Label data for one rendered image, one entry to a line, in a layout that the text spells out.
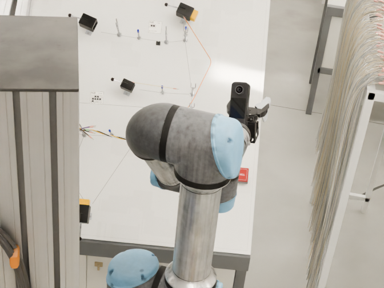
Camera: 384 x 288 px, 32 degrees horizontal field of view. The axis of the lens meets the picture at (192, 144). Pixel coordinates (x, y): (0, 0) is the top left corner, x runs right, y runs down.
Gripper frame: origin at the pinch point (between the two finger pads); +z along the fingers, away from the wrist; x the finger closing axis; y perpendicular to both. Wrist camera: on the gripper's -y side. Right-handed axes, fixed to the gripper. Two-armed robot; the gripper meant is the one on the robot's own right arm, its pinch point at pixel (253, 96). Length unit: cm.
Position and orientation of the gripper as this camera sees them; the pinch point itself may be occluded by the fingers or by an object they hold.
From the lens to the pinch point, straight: 187.1
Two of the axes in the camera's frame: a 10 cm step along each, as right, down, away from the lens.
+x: 9.6, 1.1, -2.8
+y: 0.4, 8.7, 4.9
